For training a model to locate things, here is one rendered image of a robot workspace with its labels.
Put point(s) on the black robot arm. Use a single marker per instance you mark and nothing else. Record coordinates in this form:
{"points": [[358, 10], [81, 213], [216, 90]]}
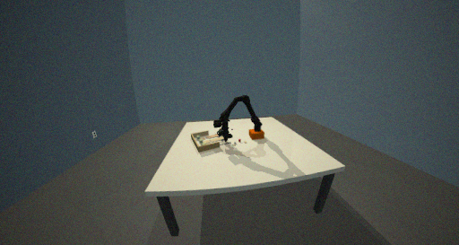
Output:
{"points": [[224, 118]]}

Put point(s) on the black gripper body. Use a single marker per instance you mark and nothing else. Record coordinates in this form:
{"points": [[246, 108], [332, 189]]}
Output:
{"points": [[226, 130]]}

